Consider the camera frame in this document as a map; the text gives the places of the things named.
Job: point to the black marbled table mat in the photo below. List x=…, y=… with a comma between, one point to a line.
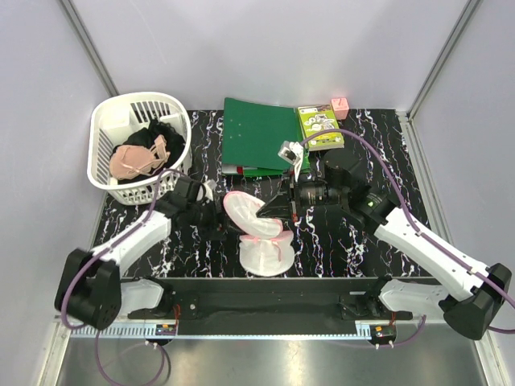
x=325, y=243

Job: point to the white mesh laundry bag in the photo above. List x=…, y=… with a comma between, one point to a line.
x=265, y=246

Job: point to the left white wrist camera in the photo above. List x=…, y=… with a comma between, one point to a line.
x=207, y=190

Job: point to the black clothes in basket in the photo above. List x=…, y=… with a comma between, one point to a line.
x=146, y=136

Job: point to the pink small box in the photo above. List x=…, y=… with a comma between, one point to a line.
x=340, y=107

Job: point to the white cable duct rail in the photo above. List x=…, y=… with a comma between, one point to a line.
x=130, y=330

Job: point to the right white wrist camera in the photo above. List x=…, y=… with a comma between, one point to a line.
x=295, y=154

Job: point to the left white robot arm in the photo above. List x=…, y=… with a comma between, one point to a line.
x=91, y=291

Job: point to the green book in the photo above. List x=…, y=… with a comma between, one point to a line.
x=317, y=119

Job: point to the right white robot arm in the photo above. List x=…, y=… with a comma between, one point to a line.
x=469, y=293

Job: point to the black mounting base plate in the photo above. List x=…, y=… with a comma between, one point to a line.
x=269, y=307

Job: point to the beige pink bra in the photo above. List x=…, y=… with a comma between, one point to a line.
x=131, y=161

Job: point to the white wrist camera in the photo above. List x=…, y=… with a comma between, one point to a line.
x=207, y=190
x=295, y=154

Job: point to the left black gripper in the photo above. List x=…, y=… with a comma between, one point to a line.
x=214, y=229

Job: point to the green folder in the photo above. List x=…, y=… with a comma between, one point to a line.
x=252, y=136

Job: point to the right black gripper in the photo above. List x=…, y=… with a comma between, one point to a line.
x=278, y=207

